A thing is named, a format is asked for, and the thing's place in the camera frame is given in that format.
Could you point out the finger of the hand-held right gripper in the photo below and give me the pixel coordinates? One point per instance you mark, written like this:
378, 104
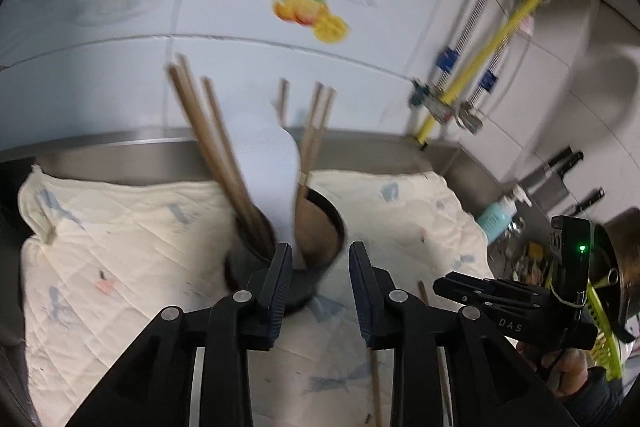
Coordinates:
490, 283
460, 294

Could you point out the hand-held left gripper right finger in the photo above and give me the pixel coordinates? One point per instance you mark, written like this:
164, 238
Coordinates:
361, 292

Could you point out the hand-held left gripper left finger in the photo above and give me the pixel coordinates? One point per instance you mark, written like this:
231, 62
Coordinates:
281, 292

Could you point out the black utensil holder cup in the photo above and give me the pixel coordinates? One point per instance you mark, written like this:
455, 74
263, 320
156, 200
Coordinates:
315, 232

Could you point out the person's right forearm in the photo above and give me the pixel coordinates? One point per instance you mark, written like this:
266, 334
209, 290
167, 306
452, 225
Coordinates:
600, 402

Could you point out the person's right hand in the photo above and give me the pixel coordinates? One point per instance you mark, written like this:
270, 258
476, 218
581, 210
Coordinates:
565, 367

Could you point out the green plastic basket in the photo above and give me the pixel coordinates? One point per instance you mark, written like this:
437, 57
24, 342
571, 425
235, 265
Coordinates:
607, 332

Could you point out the teal soap dispenser bottle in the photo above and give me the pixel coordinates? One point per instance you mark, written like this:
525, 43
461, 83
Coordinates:
495, 217

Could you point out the metal pot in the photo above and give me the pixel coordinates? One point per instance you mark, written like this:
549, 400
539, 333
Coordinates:
625, 247

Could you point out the white quilted cloth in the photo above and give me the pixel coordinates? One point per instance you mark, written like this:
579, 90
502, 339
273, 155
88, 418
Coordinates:
125, 257

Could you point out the metal valve assembly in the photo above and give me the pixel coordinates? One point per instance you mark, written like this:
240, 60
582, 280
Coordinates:
445, 107

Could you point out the steel counter backsplash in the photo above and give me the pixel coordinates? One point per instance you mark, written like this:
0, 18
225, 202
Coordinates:
125, 157

